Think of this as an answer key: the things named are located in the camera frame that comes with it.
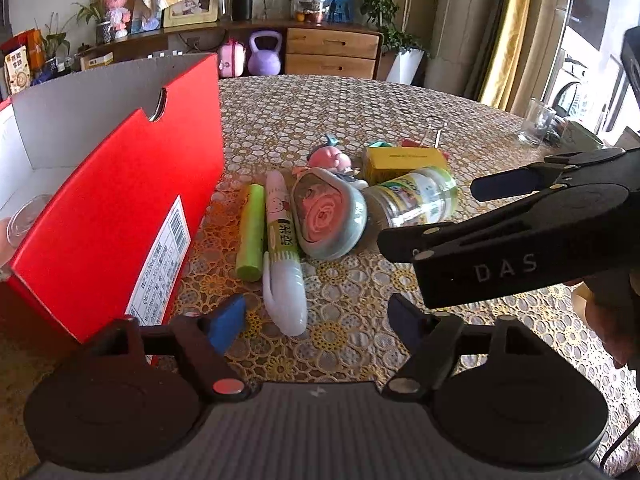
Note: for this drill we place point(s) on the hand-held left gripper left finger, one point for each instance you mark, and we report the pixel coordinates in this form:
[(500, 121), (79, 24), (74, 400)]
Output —
[(227, 322)]

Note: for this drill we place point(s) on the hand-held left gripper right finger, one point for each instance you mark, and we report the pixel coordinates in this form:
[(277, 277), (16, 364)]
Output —
[(405, 322)]

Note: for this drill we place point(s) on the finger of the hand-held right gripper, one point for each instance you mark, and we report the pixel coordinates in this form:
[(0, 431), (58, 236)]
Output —
[(505, 184), (400, 242)]

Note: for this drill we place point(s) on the green tube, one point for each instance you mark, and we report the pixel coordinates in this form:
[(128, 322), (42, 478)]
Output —
[(250, 235)]

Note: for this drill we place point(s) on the pink binder clip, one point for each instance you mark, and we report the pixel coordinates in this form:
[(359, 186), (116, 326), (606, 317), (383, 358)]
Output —
[(415, 143)]

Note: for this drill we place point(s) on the pink toy figure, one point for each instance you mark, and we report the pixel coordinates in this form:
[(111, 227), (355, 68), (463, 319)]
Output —
[(327, 157)]

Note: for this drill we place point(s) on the red shoe box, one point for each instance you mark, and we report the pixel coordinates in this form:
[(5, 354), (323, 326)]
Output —
[(100, 220)]

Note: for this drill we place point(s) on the person's right hand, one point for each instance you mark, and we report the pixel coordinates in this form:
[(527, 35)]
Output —
[(615, 330)]

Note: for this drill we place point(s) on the drinking glass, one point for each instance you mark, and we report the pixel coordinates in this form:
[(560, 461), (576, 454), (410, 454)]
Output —
[(536, 125)]

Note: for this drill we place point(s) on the round grey pink case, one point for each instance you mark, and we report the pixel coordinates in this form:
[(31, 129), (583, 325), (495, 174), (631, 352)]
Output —
[(325, 215)]

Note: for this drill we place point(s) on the yellow carton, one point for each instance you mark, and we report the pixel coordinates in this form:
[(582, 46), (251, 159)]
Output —
[(400, 162)]

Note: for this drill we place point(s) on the white washing machine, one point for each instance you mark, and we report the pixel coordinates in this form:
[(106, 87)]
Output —
[(575, 72)]

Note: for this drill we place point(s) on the yellow curtain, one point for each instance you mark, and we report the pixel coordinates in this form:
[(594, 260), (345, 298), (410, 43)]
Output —
[(505, 35)]

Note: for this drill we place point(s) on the white planter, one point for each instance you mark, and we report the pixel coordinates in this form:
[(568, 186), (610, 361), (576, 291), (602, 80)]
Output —
[(407, 67)]

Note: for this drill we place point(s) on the patterned lace tablecloth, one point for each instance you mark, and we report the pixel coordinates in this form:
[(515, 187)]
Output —
[(325, 105)]

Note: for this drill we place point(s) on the grey curtain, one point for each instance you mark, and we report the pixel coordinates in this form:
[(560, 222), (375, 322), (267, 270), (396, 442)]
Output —
[(460, 25)]

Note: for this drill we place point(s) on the wooden drawer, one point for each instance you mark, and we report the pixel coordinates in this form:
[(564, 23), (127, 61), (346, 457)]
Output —
[(330, 44), (327, 66)]

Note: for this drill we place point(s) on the leafy potted tree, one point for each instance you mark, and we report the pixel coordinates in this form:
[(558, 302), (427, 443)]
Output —
[(380, 5)]

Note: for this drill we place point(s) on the clear plastic lid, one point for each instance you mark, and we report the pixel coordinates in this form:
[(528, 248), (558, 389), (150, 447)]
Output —
[(25, 220)]

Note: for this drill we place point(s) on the purple kettlebell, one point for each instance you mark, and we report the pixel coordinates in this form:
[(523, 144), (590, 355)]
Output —
[(265, 60)]

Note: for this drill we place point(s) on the wooden TV stand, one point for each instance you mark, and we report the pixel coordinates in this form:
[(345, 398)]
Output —
[(325, 25)]

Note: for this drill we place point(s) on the small pink case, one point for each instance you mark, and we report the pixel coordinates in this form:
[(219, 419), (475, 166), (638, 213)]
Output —
[(231, 60)]

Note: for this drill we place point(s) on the black speaker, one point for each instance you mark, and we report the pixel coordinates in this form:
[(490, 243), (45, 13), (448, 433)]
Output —
[(242, 5)]

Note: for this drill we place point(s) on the small white yellow box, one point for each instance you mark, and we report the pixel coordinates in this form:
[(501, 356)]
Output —
[(97, 61)]

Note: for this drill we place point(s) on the potted plant dark pot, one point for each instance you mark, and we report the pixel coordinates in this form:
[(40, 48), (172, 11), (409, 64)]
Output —
[(105, 32)]

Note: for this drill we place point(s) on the beige printed box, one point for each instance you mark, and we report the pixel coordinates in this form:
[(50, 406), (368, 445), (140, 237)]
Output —
[(19, 72)]

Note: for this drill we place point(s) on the thin-leaved potted plant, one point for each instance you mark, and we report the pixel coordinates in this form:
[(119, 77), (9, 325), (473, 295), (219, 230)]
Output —
[(52, 42)]

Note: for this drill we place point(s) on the pink doll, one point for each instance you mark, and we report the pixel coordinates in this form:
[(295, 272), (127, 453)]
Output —
[(117, 7)]

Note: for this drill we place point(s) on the orange box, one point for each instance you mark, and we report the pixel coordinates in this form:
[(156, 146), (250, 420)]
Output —
[(35, 50)]

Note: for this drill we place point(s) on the photo frame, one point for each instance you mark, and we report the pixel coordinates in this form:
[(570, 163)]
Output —
[(190, 10)]

